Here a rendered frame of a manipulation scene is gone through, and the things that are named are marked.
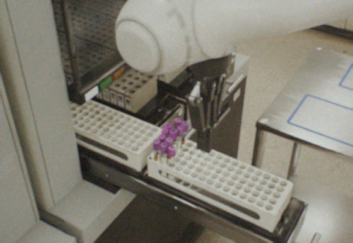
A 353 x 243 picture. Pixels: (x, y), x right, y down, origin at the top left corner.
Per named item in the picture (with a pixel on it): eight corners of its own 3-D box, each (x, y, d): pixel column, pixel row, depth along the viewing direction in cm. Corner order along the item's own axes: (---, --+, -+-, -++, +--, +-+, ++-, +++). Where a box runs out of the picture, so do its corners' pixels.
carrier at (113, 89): (137, 85, 130) (136, 66, 126) (144, 87, 129) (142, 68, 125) (110, 107, 122) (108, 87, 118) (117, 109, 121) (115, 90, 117)
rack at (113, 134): (37, 129, 117) (32, 109, 113) (66, 107, 124) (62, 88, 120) (139, 175, 106) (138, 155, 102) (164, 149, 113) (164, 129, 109)
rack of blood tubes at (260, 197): (146, 179, 106) (145, 158, 102) (171, 152, 113) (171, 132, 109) (271, 236, 95) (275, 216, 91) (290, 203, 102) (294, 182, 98)
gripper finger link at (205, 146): (212, 125, 94) (210, 127, 93) (210, 152, 98) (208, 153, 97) (199, 120, 95) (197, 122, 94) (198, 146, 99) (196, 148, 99)
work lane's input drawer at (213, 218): (25, 149, 121) (18, 121, 115) (64, 119, 131) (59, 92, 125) (300, 281, 96) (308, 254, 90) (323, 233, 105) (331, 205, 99)
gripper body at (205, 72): (217, 65, 79) (214, 109, 85) (240, 43, 85) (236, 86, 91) (178, 51, 82) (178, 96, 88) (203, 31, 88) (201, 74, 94)
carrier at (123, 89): (144, 87, 129) (143, 68, 125) (150, 90, 128) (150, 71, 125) (118, 110, 121) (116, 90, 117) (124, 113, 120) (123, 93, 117)
